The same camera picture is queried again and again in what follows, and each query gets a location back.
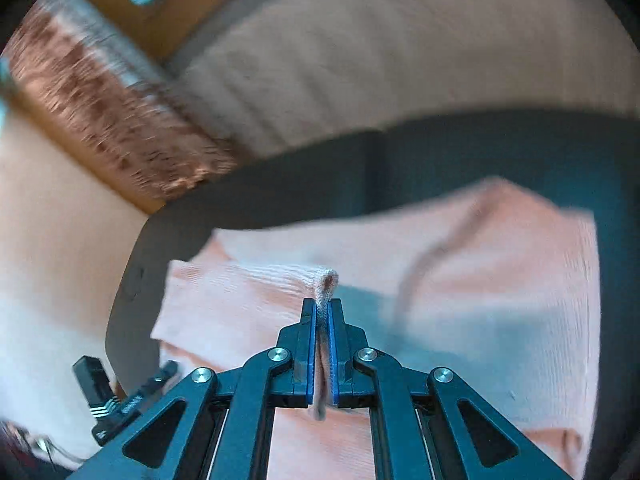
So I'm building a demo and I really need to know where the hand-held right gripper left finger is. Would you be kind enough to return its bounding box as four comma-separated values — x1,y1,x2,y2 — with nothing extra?
70,297,321,480

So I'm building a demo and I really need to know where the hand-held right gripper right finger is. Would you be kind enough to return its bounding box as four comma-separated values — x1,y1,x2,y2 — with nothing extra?
330,297,576,480

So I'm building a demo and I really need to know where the pink knit sweater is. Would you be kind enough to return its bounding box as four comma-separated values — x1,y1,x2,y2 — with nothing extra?
150,176,601,480

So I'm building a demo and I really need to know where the brown floral curtain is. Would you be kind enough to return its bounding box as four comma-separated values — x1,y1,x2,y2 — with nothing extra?
10,0,241,206

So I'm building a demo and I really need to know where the wooden framed window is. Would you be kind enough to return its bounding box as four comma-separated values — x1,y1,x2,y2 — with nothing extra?
60,0,281,66

